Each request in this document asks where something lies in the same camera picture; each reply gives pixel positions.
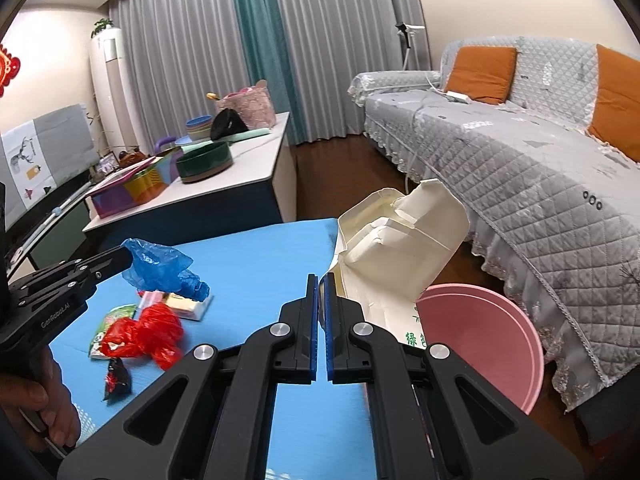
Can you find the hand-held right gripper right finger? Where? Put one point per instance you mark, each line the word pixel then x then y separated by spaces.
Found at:
pixel 326 310

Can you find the blue patterned tablecloth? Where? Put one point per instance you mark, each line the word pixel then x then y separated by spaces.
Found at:
pixel 250 270

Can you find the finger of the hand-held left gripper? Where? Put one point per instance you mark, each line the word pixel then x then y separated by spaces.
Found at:
pixel 107 254
pixel 75 285

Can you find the purple bowl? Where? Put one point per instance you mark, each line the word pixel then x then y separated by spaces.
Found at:
pixel 164 143

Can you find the black hat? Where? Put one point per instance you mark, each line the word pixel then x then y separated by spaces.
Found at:
pixel 227 125

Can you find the red white carton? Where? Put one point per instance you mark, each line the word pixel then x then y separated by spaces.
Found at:
pixel 187 306

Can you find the yellow toy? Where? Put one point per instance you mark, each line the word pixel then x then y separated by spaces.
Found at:
pixel 212 95

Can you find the green panda snack packet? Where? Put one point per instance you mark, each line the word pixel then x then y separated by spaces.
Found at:
pixel 112 316

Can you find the black red snack packet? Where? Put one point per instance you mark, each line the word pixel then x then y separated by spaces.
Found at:
pixel 117 382

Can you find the pink plastic bin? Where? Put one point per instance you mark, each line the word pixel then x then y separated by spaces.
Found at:
pixel 480 340

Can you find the person's left hand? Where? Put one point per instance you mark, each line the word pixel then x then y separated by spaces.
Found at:
pixel 50 410

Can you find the white rod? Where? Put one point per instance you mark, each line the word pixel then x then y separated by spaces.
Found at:
pixel 55 212

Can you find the grey quilted sofa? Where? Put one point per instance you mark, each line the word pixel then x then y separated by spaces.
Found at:
pixel 525 170

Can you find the dark green round tin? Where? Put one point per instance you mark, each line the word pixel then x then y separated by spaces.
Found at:
pixel 205 162

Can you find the white green television cabinet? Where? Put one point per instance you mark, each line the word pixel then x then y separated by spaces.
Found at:
pixel 60 230

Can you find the pink lace basket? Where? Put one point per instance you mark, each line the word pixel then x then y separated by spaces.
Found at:
pixel 252 105

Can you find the brown teapot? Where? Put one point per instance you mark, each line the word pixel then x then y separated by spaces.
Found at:
pixel 134 157

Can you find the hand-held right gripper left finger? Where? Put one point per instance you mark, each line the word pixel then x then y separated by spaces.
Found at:
pixel 313 330

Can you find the white power strip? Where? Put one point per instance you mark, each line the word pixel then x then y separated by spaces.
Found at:
pixel 457 96

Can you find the stack of coloured bowls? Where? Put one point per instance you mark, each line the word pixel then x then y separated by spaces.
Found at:
pixel 200 127

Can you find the orange cushion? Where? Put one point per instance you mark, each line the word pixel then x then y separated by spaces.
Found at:
pixel 480 75
pixel 617 105

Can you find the small photo frame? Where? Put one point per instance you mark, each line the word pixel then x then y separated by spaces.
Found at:
pixel 107 163

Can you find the white top coffee table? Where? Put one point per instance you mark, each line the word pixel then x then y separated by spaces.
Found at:
pixel 250 160

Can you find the television with grey cover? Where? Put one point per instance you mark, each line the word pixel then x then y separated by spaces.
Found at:
pixel 50 155

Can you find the green potted plant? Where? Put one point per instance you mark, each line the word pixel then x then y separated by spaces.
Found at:
pixel 102 26

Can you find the mint green tray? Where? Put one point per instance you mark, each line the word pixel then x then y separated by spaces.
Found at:
pixel 250 135

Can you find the red knot wall ornament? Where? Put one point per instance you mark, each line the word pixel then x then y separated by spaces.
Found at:
pixel 7 70

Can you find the grey curtain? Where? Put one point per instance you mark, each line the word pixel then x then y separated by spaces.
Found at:
pixel 345 35
pixel 180 50

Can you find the teal curtain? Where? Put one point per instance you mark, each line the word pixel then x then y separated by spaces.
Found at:
pixel 265 50

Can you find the red plastic bag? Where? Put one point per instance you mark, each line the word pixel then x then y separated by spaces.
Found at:
pixel 155 330

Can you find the colourful rectangular box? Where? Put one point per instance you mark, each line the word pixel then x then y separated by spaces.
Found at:
pixel 145 185

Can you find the blue plastic bag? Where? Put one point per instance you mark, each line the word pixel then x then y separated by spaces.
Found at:
pixel 160 265

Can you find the white standing air conditioner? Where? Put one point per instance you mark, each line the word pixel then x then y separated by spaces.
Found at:
pixel 115 95

